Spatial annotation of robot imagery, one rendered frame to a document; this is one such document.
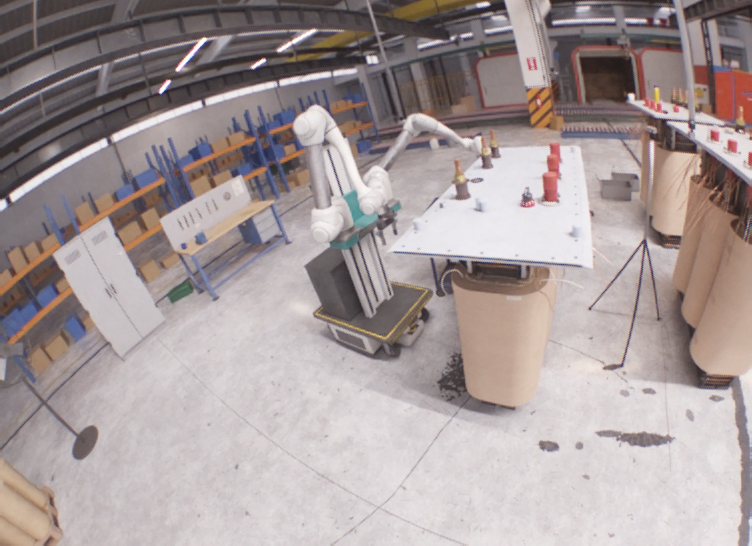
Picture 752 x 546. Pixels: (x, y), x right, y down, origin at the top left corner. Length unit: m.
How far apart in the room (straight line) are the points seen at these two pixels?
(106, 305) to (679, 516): 6.14
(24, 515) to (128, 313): 3.25
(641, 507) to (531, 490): 0.71
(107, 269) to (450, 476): 4.74
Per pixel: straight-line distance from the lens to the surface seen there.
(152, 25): 7.37
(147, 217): 8.47
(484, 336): 1.59
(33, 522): 4.15
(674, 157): 3.78
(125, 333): 5.22
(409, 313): 2.56
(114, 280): 5.04
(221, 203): 5.90
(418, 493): 2.04
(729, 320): 2.29
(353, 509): 2.11
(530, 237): 1.19
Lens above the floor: 1.93
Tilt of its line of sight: 28 degrees down
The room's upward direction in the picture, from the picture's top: 17 degrees counter-clockwise
